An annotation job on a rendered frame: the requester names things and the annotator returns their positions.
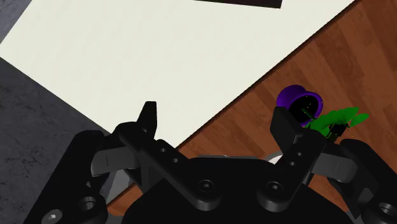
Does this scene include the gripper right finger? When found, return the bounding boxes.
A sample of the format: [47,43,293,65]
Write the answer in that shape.
[256,106,397,224]

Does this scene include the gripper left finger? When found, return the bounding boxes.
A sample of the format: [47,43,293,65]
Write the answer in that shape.
[23,101,223,224]

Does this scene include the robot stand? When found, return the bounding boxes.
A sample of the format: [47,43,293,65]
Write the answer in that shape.
[193,0,283,10]

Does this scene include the purple pot with green plant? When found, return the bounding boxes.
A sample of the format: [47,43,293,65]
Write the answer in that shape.
[275,84,370,143]

